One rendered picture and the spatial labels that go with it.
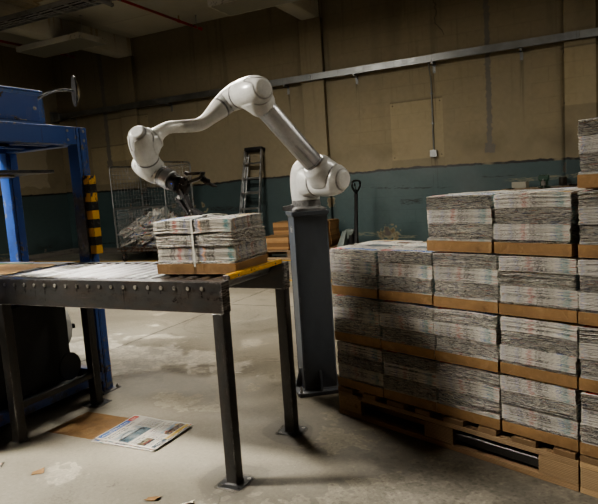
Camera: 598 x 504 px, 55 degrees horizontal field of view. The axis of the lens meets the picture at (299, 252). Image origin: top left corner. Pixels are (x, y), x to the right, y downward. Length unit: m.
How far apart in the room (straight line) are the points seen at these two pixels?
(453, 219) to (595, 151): 0.58
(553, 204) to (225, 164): 9.09
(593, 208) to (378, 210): 7.64
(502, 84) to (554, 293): 7.21
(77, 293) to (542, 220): 1.88
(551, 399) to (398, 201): 7.41
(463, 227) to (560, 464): 0.92
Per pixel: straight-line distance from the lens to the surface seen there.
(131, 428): 3.07
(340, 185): 2.90
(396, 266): 2.55
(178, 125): 2.64
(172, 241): 2.44
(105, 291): 2.54
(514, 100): 9.21
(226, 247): 2.31
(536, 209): 2.20
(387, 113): 9.59
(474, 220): 2.32
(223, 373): 2.26
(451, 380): 2.51
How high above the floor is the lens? 1.13
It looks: 6 degrees down
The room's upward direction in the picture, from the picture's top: 4 degrees counter-clockwise
